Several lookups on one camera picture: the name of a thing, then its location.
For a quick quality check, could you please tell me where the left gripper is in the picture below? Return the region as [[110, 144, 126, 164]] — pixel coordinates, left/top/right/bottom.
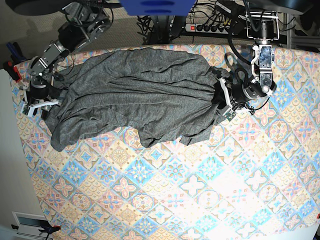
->
[[216, 77, 255, 120]]

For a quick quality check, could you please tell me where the grey t-shirt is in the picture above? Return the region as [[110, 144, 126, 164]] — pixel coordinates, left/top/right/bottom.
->
[[45, 47, 230, 152]]

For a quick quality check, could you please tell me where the red black clamp upper left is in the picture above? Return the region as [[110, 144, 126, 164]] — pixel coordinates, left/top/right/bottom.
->
[[2, 61, 22, 83]]

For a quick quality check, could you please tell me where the white floor vent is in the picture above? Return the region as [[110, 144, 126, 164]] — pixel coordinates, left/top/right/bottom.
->
[[11, 211, 50, 240]]

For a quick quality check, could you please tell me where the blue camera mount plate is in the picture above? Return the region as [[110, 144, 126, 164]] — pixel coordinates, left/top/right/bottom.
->
[[119, 0, 196, 16]]

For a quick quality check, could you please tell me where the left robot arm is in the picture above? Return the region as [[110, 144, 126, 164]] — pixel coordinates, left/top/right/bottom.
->
[[214, 0, 280, 121]]

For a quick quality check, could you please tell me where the blue handled clamp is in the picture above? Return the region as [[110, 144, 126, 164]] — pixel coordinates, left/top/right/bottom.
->
[[6, 42, 27, 64]]

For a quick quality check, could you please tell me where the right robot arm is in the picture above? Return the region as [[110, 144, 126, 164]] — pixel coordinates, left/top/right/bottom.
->
[[21, 0, 113, 118]]

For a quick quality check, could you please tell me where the patterned tablecloth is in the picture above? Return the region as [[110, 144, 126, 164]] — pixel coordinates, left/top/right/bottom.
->
[[10, 48, 320, 240]]

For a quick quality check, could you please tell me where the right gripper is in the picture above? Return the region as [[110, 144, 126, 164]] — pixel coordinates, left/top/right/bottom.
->
[[21, 84, 62, 117]]

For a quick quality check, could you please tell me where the black clamp lower left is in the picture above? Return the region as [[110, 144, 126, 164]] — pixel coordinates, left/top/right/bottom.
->
[[11, 224, 61, 238]]

